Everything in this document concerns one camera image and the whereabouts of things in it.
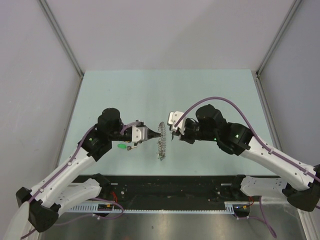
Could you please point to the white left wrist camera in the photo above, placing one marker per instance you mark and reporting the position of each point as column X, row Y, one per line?
column 139, row 132

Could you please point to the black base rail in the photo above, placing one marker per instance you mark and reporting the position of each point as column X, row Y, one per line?
column 216, row 188

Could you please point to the aluminium frame left post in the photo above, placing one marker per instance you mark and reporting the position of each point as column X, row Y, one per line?
column 57, row 30

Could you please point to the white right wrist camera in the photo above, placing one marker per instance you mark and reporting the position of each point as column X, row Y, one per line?
column 177, row 119

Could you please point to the aluminium frame right post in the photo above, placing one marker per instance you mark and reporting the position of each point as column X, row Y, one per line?
column 294, row 8

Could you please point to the metal disc keyring holder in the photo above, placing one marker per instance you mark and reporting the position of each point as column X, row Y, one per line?
column 161, row 152

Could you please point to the silver key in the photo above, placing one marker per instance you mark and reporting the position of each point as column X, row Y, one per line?
column 131, row 147

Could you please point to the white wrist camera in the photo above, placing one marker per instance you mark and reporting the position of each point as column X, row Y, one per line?
column 139, row 132
column 177, row 119

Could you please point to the aluminium frame post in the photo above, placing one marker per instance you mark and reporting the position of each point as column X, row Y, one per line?
column 57, row 30
column 294, row 8

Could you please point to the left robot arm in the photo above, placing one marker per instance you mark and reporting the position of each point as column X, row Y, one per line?
column 51, row 197

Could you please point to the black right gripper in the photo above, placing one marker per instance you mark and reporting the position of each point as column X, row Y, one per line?
column 184, row 137

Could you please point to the green key tag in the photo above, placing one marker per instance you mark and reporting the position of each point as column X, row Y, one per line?
column 122, row 146

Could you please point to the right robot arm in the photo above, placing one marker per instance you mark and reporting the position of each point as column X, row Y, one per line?
column 296, row 182

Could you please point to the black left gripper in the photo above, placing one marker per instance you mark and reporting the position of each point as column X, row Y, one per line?
column 152, row 134

